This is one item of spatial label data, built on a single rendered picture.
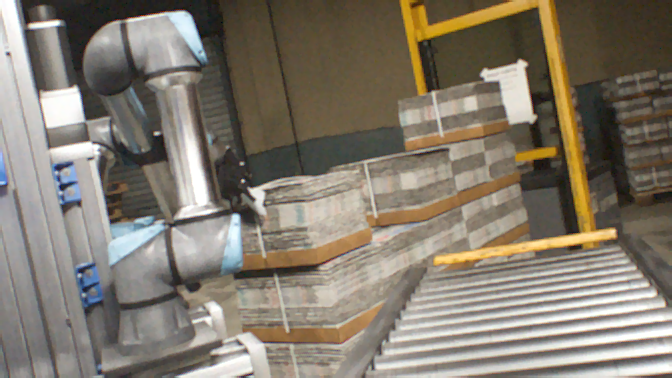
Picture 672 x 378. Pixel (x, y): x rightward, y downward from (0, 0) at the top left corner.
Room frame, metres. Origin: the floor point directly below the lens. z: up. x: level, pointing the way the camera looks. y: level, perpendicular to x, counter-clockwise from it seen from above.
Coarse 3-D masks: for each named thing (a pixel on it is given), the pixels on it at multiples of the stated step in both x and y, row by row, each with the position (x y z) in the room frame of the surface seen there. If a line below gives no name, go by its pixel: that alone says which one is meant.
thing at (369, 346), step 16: (416, 272) 1.66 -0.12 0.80; (400, 288) 1.51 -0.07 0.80; (384, 304) 1.39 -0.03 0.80; (400, 304) 1.37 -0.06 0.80; (384, 320) 1.27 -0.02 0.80; (368, 336) 1.18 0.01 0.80; (384, 336) 1.16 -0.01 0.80; (352, 352) 1.11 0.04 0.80; (368, 352) 1.09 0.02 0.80; (352, 368) 1.02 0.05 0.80; (368, 368) 1.02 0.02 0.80
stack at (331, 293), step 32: (416, 224) 2.32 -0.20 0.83; (448, 224) 2.48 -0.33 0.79; (480, 224) 2.69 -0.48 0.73; (352, 256) 1.99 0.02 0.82; (384, 256) 2.13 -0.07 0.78; (416, 256) 2.28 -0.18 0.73; (256, 288) 2.06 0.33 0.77; (288, 288) 1.98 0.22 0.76; (320, 288) 1.91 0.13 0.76; (352, 288) 1.96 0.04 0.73; (384, 288) 2.10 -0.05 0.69; (256, 320) 2.06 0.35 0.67; (288, 320) 1.99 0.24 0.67; (320, 320) 1.92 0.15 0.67; (288, 352) 2.01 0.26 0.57; (320, 352) 1.93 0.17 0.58
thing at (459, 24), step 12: (516, 0) 3.24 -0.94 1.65; (528, 0) 3.21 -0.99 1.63; (480, 12) 3.35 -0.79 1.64; (492, 12) 3.31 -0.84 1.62; (504, 12) 3.28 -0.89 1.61; (516, 12) 3.25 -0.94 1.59; (444, 24) 3.47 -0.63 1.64; (456, 24) 3.43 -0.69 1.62; (468, 24) 3.39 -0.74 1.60; (480, 24) 3.40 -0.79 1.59; (420, 36) 3.55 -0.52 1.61; (432, 36) 3.51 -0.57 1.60
